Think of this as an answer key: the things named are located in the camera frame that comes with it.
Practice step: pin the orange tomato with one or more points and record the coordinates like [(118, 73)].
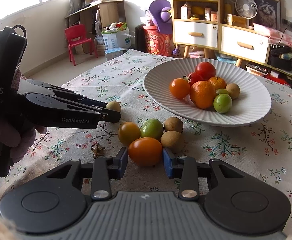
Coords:
[(179, 88), (145, 151)]

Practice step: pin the red tomato with stem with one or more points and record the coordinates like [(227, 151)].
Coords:
[(192, 78)]

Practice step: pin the purple foam toy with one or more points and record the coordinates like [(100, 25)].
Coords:
[(160, 14)]

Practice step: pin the brown kiwi front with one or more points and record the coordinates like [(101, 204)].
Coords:
[(233, 90)]

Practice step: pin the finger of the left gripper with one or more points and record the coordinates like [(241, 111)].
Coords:
[(50, 109), (68, 94)]

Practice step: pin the small orange mandarin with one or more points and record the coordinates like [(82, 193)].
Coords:
[(217, 82)]

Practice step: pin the brown kiwi back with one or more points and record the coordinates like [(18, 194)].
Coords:
[(173, 124)]

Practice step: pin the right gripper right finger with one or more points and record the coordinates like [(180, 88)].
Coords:
[(185, 169)]

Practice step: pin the white cardboard box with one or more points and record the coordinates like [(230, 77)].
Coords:
[(119, 39)]

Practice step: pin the round red tomato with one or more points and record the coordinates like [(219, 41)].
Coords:
[(206, 70)]

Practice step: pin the framed cat picture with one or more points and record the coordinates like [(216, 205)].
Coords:
[(269, 14)]

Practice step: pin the wooden drawer cabinet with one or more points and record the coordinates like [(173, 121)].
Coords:
[(202, 23)]

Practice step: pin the small blue tissue box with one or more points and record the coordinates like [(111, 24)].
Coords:
[(111, 54)]

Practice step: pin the olive green-orange tomato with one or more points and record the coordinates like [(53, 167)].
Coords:
[(128, 132)]

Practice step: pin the white desk fan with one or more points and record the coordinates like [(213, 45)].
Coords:
[(246, 9)]

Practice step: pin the floral tablecloth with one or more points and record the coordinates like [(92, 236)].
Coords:
[(263, 149)]

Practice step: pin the green lime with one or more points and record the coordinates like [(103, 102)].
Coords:
[(222, 103), (221, 91), (152, 128)]

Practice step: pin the red plastic chair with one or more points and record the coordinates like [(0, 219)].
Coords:
[(76, 35)]

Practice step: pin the gloved left hand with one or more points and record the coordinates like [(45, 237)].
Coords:
[(19, 144)]

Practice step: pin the dried tomato calyx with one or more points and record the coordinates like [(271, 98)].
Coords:
[(97, 150)]

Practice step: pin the white ribbed plate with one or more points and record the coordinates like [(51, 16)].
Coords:
[(253, 103)]

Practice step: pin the lone brown kiwi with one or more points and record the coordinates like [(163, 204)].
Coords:
[(114, 105)]

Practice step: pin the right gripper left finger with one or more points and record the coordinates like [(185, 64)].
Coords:
[(105, 169)]

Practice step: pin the red drum container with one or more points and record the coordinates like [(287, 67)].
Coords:
[(156, 42)]

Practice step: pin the large orange mandarin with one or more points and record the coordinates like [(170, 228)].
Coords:
[(202, 94)]

